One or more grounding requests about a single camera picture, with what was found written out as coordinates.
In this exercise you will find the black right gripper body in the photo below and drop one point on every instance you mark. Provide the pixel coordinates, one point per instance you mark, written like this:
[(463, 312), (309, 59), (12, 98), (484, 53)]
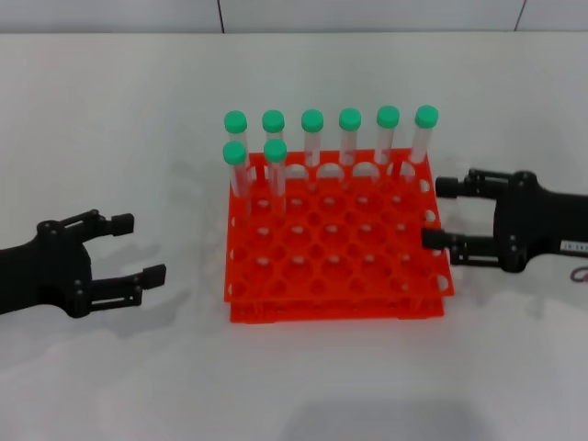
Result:
[(542, 220)]

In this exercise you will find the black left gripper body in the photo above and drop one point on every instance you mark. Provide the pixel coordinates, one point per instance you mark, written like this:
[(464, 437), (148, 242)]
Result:
[(37, 275)]

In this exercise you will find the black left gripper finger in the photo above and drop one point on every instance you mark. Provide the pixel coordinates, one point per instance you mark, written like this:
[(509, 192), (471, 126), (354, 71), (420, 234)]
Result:
[(154, 275), (123, 224)]

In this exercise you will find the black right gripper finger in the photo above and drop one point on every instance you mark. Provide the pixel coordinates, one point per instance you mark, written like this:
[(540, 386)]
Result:
[(434, 239), (445, 187)]

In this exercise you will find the clear green-capped test tube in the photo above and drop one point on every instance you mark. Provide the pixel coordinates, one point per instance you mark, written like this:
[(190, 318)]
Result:
[(234, 154), (273, 120), (388, 116), (275, 150), (350, 118), (426, 115), (312, 119), (235, 121)]

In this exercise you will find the orange test tube rack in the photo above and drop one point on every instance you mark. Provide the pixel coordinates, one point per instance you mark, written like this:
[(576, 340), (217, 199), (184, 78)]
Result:
[(340, 314)]

